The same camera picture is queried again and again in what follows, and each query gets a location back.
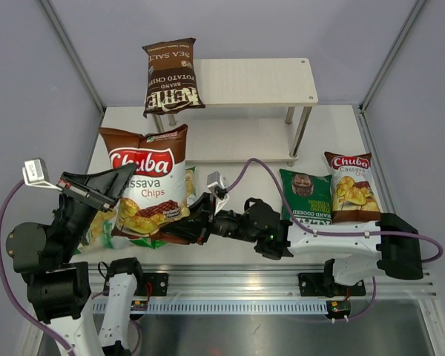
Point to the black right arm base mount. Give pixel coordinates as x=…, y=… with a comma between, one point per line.
x=317, y=285

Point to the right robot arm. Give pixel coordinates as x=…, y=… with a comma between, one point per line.
x=386, y=247

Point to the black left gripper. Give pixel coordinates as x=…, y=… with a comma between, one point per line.
x=107, y=186

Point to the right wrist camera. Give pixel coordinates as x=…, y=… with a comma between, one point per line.
x=216, y=185

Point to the green Real chips bag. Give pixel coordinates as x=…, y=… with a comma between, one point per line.
x=309, y=197

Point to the white slotted cable duct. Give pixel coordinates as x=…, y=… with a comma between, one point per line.
x=213, y=307

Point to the white two-tier shelf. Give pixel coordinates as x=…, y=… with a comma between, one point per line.
x=254, y=108

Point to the green Chuba bag sideways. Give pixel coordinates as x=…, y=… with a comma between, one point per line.
x=99, y=234

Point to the green Chuba bag upright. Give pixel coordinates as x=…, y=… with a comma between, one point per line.
x=189, y=185

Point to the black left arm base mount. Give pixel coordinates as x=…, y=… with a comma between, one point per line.
x=155, y=283

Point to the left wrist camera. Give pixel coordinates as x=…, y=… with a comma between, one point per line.
x=35, y=174

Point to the brown Chuba bag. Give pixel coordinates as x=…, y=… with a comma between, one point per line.
x=154, y=154
x=353, y=197

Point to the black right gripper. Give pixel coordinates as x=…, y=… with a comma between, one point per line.
x=196, y=226

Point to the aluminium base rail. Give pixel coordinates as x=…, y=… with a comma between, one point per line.
x=269, y=282

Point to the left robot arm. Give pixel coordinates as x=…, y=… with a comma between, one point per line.
x=59, y=290

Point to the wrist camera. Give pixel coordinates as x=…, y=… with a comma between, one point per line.
x=35, y=174
x=216, y=185

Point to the brown Kettle sea salt bag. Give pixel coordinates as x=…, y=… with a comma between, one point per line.
x=172, y=80

